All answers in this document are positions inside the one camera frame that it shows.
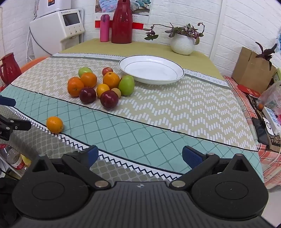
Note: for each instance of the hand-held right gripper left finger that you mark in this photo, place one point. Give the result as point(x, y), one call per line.
point(91, 154)

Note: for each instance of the plaid cloth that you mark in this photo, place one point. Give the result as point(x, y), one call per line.
point(272, 164)

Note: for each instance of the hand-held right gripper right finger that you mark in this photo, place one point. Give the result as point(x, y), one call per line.
point(191, 156)

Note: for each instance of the orange stool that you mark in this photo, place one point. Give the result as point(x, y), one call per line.
point(33, 63)

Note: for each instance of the cardboard box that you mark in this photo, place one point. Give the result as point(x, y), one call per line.
point(248, 68)

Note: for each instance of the red envelope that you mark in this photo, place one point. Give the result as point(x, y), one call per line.
point(249, 91)

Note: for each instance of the large bumpy mandarin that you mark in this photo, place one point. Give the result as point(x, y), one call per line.
point(75, 86)

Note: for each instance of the small red apple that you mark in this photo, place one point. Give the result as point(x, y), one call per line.
point(107, 70)

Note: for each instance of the wall poster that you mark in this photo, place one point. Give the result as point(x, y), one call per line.
point(142, 8)

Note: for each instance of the large oblong green apple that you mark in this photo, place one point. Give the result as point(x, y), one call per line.
point(126, 85)

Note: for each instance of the dark red plum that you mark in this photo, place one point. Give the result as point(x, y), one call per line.
point(87, 94)
point(109, 99)

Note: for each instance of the white water dispenser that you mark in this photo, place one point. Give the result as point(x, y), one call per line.
point(54, 32)

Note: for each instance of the purple leaf plant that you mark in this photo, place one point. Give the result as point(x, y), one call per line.
point(266, 53)

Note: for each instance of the tall red thermos jug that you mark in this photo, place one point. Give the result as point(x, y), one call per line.
point(121, 24)

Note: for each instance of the white plate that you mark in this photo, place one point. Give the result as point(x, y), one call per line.
point(151, 70)

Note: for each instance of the pink bottle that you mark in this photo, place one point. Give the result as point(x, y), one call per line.
point(105, 28)

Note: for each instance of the small yellow orange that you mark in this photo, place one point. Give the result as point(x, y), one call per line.
point(102, 89)

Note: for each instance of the clear plastic bag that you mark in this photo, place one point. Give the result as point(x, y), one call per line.
point(271, 96)

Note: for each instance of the small brown round fruit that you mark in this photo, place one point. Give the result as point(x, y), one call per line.
point(117, 91)

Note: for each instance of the large smooth orange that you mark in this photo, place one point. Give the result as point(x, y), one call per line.
point(111, 80)

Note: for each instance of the red wall strip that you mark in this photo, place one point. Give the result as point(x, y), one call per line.
point(138, 25)

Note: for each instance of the potted plant in white pot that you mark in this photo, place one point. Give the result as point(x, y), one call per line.
point(182, 45)

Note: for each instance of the white power strip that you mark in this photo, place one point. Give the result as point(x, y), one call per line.
point(271, 118)

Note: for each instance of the clear plastic bottle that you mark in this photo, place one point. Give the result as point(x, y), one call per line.
point(13, 159)

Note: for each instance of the olive green tablecloth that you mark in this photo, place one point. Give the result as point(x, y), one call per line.
point(153, 49)

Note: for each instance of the white wall water purifier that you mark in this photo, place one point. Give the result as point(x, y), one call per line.
point(54, 6)

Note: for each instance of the small red jug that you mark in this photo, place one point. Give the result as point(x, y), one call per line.
point(8, 70)

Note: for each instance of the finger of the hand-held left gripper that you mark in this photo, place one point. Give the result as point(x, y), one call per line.
point(18, 126)
point(7, 101)

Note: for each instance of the black phone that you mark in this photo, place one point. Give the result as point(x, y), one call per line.
point(261, 133)

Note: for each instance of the small round green apple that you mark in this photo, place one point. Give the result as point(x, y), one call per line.
point(84, 71)

